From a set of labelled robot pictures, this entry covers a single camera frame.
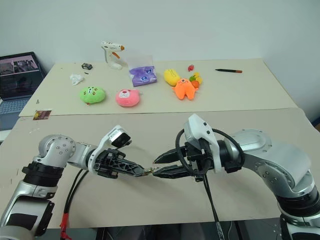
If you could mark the small red toy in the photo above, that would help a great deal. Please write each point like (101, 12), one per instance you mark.
(191, 67)

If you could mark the bagged purple plush toy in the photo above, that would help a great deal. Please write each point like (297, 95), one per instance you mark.
(143, 75)

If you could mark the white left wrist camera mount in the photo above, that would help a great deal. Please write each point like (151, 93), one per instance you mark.
(100, 147)

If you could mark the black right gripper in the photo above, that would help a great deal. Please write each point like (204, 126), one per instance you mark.
(197, 157)

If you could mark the orange one-eyed plush toy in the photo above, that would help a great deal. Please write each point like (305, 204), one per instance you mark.
(184, 89)

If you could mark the small yellow green plush toy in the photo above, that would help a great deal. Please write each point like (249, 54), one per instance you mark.
(197, 78)

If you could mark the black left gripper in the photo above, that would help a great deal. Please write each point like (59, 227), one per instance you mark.
(106, 160)

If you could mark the open grey laptop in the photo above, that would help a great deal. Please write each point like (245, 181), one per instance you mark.
(17, 80)

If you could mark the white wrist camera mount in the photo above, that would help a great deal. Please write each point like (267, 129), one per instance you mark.
(200, 127)
(100, 147)

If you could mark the black pen with orange end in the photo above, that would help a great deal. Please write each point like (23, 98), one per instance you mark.
(227, 70)

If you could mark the pink plush toy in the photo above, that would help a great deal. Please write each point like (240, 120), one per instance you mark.
(128, 98)

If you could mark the crumpled white tissue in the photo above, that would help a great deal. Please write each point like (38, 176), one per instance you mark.
(76, 79)

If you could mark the small brown packet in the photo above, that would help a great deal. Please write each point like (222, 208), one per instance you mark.
(42, 114)

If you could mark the small brass padlock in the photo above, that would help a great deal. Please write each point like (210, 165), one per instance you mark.
(147, 171)

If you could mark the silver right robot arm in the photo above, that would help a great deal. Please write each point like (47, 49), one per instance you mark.
(275, 162)

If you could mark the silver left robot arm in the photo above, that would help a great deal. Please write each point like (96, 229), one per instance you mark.
(50, 152)

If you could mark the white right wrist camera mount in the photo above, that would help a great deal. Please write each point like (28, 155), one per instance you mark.
(200, 127)

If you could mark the white hot glue gun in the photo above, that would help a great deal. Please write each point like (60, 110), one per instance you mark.
(110, 52)

